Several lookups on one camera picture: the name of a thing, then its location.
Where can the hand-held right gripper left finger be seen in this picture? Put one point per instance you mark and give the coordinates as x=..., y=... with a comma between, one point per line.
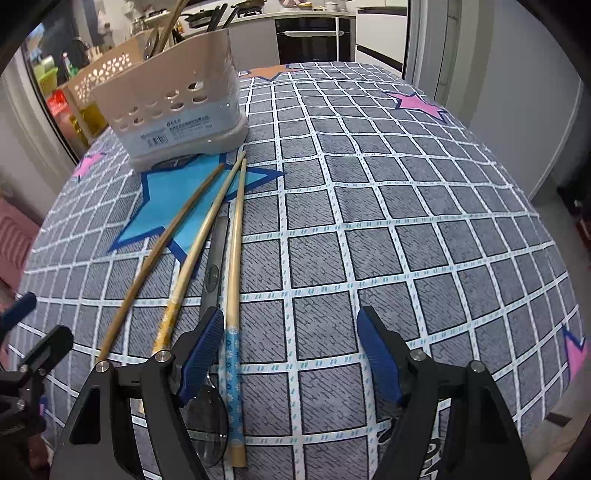
x=203, y=350

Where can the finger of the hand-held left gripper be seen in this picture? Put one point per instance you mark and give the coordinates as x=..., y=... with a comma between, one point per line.
x=18, y=307
x=46, y=346

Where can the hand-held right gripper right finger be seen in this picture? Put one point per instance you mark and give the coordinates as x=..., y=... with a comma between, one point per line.
x=378, y=355

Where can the blue patterned bamboo chopstick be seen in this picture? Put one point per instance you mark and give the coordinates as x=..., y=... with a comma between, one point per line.
x=233, y=369

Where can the dark brown chopstick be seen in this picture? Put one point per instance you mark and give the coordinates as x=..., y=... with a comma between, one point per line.
x=152, y=263

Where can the yellow patterned bamboo chopstick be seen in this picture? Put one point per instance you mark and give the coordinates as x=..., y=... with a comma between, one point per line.
x=198, y=244

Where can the beige plastic utensil holder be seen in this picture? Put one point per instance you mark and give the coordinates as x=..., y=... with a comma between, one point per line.
x=184, y=69

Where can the plain bamboo chopstick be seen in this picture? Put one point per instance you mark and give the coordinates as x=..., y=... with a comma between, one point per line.
x=173, y=23

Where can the person's left hand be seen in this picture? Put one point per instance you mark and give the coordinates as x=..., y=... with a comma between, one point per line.
x=36, y=454

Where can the pink plastic stool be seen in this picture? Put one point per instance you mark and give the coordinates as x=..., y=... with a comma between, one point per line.
x=14, y=230

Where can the yellow cooking oil bottle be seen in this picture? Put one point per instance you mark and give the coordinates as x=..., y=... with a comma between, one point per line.
x=90, y=117

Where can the red plastic basket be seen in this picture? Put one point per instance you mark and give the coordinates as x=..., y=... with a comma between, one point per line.
x=57, y=104

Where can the green plastic basket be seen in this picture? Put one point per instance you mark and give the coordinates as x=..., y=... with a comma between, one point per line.
x=48, y=78

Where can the beige flower-cutout basket cart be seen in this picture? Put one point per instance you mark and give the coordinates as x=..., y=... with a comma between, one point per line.
x=106, y=69

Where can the grey kitchen counter cabinet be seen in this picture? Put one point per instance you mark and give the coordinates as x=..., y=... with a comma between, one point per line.
x=254, y=41

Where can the white refrigerator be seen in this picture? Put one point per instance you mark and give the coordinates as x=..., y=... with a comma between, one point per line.
x=381, y=37

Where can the black built-in oven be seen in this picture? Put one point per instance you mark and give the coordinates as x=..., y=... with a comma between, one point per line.
x=314, y=41

